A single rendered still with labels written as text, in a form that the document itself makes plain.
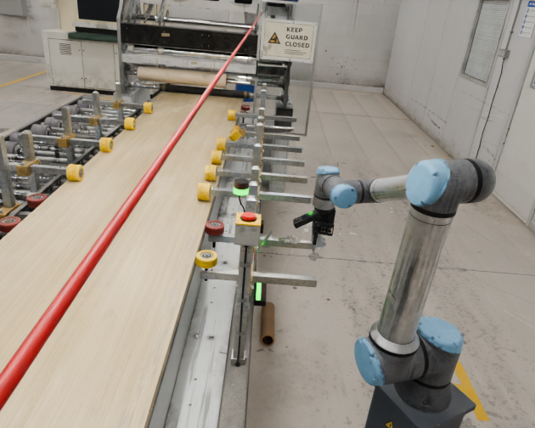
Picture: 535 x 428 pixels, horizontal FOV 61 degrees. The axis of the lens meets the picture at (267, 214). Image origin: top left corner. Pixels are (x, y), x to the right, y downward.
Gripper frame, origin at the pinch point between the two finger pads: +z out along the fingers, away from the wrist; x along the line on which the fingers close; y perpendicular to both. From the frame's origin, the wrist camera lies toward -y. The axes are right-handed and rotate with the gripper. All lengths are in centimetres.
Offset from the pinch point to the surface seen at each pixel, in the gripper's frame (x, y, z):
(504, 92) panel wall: 340, 235, -21
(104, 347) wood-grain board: -75, -62, -8
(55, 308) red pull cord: -151, -33, -82
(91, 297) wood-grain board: -54, -73, -8
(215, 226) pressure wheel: -1.3, -41.4, -7.7
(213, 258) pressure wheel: -27.2, -39.0, -8.1
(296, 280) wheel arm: -26.6, -7.8, -0.9
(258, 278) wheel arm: -26.6, -22.0, -0.4
